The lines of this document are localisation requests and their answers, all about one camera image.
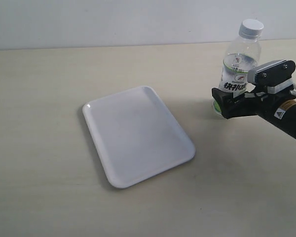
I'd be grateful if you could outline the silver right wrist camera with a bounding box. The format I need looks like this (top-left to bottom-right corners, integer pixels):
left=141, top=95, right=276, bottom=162
left=247, top=59, right=296, bottom=94

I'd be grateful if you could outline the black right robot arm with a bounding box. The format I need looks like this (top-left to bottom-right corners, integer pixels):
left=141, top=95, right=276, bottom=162
left=212, top=86, right=296, bottom=139

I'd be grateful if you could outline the white bottle cap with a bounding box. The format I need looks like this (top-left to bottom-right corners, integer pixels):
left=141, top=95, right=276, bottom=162
left=239, top=19, right=264, bottom=40

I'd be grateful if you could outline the white rectangular plastic tray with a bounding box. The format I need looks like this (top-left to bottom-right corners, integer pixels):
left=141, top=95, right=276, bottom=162
left=82, top=86, right=196, bottom=189

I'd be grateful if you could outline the clear plastic drink bottle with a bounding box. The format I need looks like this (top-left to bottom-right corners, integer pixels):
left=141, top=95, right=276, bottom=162
left=212, top=31, right=262, bottom=117

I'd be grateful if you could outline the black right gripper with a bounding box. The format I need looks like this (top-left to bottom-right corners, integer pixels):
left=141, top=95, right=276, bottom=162
left=211, top=88, right=274, bottom=119

